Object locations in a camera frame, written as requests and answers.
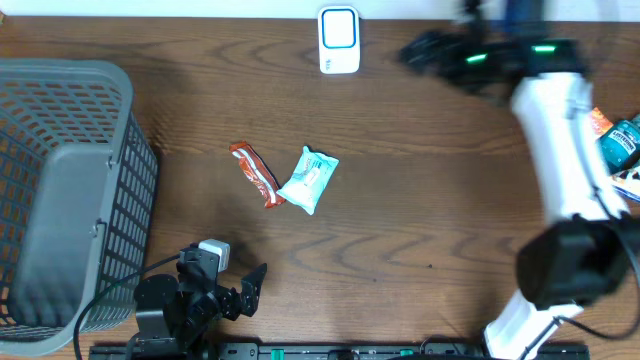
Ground orange snack bar wrapper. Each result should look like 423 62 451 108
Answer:
229 141 286 208

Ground teal wet wipes pack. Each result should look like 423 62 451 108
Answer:
277 146 340 215

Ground orange small tissue packet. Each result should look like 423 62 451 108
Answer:
590 107 613 138

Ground blue mouthwash bottle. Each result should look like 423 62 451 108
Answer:
598 115 639 174

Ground yellow tissue pack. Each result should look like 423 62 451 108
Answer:
611 167 640 202

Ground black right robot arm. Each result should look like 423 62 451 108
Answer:
399 30 639 359

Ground white barcode scanner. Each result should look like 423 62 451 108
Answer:
317 5 361 75

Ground grey plastic shopping basket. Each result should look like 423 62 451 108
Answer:
1 59 158 357

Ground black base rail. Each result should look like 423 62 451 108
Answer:
88 341 591 360

